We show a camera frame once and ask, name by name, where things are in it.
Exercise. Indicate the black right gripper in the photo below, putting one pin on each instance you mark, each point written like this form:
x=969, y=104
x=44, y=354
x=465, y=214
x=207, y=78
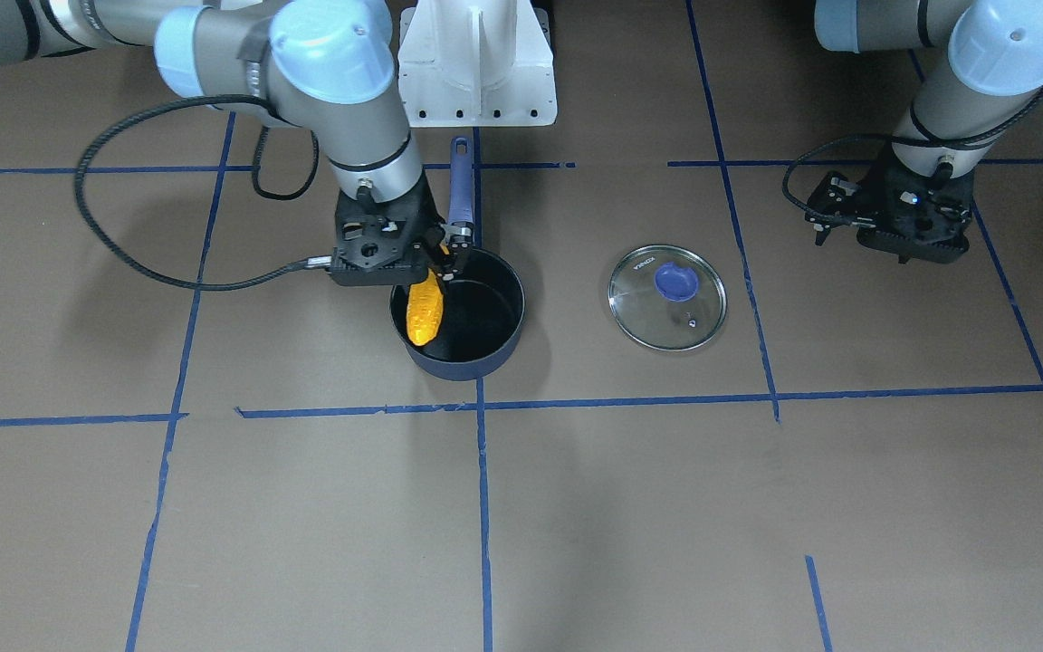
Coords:
x=428, y=224

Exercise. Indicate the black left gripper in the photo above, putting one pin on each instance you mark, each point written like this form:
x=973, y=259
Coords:
x=886, y=185

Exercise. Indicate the yellow corn cob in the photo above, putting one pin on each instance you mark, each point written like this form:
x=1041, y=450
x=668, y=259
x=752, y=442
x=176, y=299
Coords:
x=425, y=309

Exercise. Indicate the glass pot lid blue knob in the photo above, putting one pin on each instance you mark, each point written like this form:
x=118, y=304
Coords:
x=667, y=298

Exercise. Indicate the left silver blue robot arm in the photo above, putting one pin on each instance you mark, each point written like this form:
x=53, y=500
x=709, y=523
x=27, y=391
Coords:
x=989, y=72

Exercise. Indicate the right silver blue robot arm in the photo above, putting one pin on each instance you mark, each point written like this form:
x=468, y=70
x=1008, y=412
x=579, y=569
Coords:
x=323, y=66

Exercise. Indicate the dark blue saucepan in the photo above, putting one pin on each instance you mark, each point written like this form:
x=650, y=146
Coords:
x=484, y=306

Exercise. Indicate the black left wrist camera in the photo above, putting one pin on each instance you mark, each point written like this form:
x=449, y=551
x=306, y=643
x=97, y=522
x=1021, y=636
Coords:
x=923, y=234

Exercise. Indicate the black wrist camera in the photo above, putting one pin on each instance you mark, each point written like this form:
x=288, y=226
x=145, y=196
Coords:
x=923, y=234
x=374, y=251

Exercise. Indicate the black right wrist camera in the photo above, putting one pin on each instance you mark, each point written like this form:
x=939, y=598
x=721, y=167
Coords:
x=374, y=251

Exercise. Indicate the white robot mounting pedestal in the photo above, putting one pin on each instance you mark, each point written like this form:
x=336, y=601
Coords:
x=484, y=64

